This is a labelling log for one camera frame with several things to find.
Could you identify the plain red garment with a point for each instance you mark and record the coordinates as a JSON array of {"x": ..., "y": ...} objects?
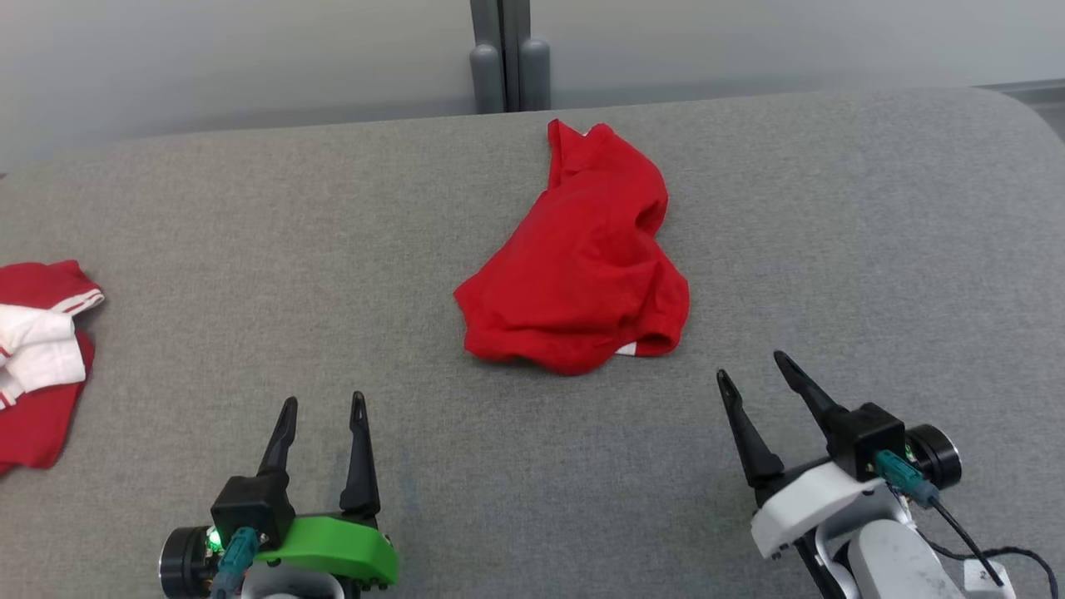
[{"x": 582, "y": 266}]

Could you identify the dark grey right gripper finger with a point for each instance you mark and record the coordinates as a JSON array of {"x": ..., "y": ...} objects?
[
  {"x": 749, "y": 437},
  {"x": 811, "y": 395}
]

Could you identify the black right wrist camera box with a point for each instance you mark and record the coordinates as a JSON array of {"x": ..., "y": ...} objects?
[{"x": 865, "y": 437}]

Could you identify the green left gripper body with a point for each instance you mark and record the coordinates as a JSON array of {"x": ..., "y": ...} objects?
[{"x": 333, "y": 545}]

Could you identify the red and white garment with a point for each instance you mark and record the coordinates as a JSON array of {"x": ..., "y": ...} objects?
[{"x": 42, "y": 416}]

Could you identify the grey double metal post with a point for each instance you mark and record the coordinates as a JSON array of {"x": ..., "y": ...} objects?
[{"x": 509, "y": 50}]

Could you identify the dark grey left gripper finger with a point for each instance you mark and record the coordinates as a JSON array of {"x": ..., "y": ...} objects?
[
  {"x": 360, "y": 466},
  {"x": 279, "y": 441}
]

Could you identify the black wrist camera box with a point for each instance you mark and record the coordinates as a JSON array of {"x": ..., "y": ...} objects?
[
  {"x": 865, "y": 437},
  {"x": 254, "y": 503}
]

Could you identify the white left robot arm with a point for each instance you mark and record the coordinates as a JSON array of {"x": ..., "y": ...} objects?
[{"x": 291, "y": 589}]

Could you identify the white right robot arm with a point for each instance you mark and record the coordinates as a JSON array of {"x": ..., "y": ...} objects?
[{"x": 903, "y": 561}]

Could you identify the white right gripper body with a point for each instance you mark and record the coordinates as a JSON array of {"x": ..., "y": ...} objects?
[{"x": 811, "y": 503}]

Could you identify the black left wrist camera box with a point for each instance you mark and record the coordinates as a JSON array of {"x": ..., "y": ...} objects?
[{"x": 254, "y": 503}]

